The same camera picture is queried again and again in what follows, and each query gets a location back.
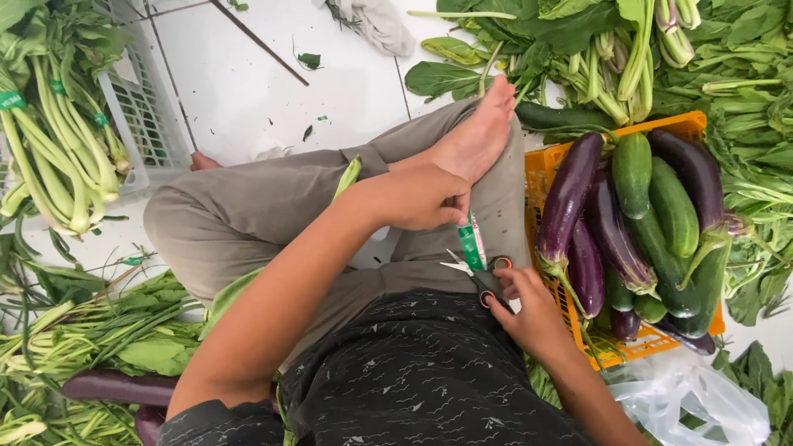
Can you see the pile of dark spinach leaves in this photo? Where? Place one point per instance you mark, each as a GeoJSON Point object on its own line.
{"type": "Point", "coordinates": [759, 379]}

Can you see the person's dark patterned shirt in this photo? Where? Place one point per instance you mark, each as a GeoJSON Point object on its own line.
{"type": "Point", "coordinates": [402, 371]}

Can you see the person's grey trousers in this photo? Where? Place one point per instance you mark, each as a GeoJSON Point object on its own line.
{"type": "Point", "coordinates": [248, 210]}

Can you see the long glossy eggplant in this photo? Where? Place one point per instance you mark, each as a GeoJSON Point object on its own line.
{"type": "Point", "coordinates": [148, 424]}
{"type": "Point", "coordinates": [118, 387]}

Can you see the light green vegetable leaf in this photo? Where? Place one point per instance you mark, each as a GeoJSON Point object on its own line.
{"type": "Point", "coordinates": [230, 297]}

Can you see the pile of green cucumbers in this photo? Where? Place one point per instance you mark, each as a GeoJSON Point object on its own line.
{"type": "Point", "coordinates": [673, 210]}

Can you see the thin dark stick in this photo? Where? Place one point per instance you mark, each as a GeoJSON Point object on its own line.
{"type": "Point", "coordinates": [260, 43]}

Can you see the black scissors with orange loops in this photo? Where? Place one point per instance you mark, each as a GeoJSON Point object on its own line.
{"type": "Point", "coordinates": [480, 275]}

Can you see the heap of long-stemmed greens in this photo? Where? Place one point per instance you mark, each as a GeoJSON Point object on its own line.
{"type": "Point", "coordinates": [105, 334]}

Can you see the person's left fingers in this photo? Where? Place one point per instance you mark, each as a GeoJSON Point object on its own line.
{"type": "Point", "coordinates": [457, 201]}

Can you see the orange plastic crate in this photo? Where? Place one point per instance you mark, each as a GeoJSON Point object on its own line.
{"type": "Point", "coordinates": [681, 122]}

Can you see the clear plastic bag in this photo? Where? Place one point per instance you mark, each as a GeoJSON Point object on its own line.
{"type": "Point", "coordinates": [687, 402]}

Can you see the heap of leafy green vegetables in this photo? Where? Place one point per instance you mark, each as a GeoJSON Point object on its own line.
{"type": "Point", "coordinates": [743, 74]}

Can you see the green and red tape strip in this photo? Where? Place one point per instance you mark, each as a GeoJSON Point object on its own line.
{"type": "Point", "coordinates": [472, 241]}

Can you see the pile of purple eggplants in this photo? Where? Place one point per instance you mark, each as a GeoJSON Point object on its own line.
{"type": "Point", "coordinates": [567, 198]}

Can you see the person's right hand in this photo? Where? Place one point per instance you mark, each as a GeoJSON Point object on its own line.
{"type": "Point", "coordinates": [533, 319]}

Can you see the white cloth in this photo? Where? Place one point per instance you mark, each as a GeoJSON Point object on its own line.
{"type": "Point", "coordinates": [379, 25]}

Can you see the person's bare foot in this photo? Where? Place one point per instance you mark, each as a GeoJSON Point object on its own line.
{"type": "Point", "coordinates": [477, 136]}
{"type": "Point", "coordinates": [202, 162]}

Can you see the small green leaf scrap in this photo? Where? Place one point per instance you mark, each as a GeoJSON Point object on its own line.
{"type": "Point", "coordinates": [309, 60]}

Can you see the long dark cucumber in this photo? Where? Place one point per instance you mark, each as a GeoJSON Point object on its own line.
{"type": "Point", "coordinates": [557, 116]}

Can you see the white plastic crate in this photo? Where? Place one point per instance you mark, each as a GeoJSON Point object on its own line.
{"type": "Point", "coordinates": [144, 117]}

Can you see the bundles of light-stemmed greens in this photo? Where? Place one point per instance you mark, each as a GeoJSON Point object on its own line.
{"type": "Point", "coordinates": [59, 142]}

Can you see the person's left hand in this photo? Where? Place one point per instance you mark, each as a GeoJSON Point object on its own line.
{"type": "Point", "coordinates": [412, 198]}

